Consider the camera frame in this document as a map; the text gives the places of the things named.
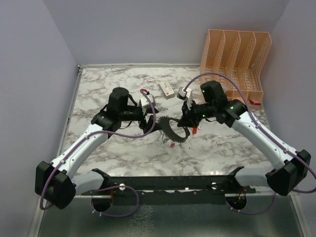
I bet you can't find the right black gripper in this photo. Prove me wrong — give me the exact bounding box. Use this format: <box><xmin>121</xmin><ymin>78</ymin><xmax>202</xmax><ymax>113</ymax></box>
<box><xmin>177</xmin><ymin>98</ymin><xmax>216</xmax><ymax>129</ymax></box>

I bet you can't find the green key tag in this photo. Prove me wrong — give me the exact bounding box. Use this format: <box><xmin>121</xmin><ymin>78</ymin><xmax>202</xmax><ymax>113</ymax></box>
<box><xmin>160</xmin><ymin>131</ymin><xmax>174</xmax><ymax>148</ymax></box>

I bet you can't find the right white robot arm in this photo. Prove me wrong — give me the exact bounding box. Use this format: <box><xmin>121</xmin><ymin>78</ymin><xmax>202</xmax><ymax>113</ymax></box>
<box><xmin>177</xmin><ymin>80</ymin><xmax>311</xmax><ymax>196</ymax></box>

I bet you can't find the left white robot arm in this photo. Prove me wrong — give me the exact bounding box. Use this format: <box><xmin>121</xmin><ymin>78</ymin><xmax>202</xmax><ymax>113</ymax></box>
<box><xmin>35</xmin><ymin>87</ymin><xmax>158</xmax><ymax>210</ymax></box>

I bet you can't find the small white cardboard box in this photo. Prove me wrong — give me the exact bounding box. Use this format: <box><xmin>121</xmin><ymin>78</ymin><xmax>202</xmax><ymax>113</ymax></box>
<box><xmin>158</xmin><ymin>80</ymin><xmax>175</xmax><ymax>99</ymax></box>

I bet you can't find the small red box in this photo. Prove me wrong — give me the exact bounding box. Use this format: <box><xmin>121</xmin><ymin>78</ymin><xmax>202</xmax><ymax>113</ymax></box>
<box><xmin>249</xmin><ymin>99</ymin><xmax>261</xmax><ymax>106</ymax></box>

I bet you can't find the orange plastic file organizer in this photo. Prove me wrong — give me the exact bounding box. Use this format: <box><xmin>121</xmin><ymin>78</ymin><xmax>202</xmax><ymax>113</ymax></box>
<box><xmin>199</xmin><ymin>30</ymin><xmax>272</xmax><ymax>104</ymax></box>

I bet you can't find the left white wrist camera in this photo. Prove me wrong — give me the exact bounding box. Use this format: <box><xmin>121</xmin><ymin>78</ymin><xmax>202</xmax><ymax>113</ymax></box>
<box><xmin>139</xmin><ymin>88</ymin><xmax>156</xmax><ymax>113</ymax></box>

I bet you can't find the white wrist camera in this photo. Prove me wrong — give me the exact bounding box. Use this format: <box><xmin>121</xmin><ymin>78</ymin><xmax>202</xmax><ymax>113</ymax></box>
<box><xmin>139</xmin><ymin>88</ymin><xmax>156</xmax><ymax>113</ymax></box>
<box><xmin>177</xmin><ymin>87</ymin><xmax>193</xmax><ymax>110</ymax></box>

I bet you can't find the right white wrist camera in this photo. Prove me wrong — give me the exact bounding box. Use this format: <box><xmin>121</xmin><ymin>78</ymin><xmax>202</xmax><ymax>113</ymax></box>
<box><xmin>177</xmin><ymin>87</ymin><xmax>193</xmax><ymax>110</ymax></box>

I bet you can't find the black metal base frame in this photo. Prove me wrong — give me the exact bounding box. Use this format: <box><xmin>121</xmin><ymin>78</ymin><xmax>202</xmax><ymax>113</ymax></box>
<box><xmin>79</xmin><ymin>167</ymin><xmax>257</xmax><ymax>205</ymax></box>

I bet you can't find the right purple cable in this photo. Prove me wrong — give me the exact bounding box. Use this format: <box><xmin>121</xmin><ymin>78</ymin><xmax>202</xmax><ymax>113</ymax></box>
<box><xmin>184</xmin><ymin>72</ymin><xmax>316</xmax><ymax>215</ymax></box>

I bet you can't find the aluminium rail frame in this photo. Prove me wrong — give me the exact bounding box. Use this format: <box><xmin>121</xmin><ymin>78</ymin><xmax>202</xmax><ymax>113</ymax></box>
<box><xmin>27</xmin><ymin>64</ymin><xmax>84</xmax><ymax>237</ymax></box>

